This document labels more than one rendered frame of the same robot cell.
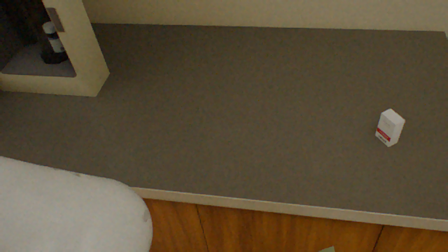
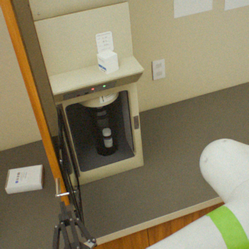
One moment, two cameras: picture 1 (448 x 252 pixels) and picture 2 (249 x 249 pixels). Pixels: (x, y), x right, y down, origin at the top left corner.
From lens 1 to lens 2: 1.13 m
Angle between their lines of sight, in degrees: 23
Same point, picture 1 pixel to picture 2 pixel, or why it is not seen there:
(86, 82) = (140, 157)
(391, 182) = not seen: outside the picture
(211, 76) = (196, 131)
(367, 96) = not seen: outside the picture
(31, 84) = (101, 172)
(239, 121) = not seen: hidden behind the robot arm
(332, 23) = (227, 84)
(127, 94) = (160, 157)
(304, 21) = (212, 87)
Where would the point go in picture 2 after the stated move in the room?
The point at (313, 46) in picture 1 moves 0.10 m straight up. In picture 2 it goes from (230, 98) to (232, 83)
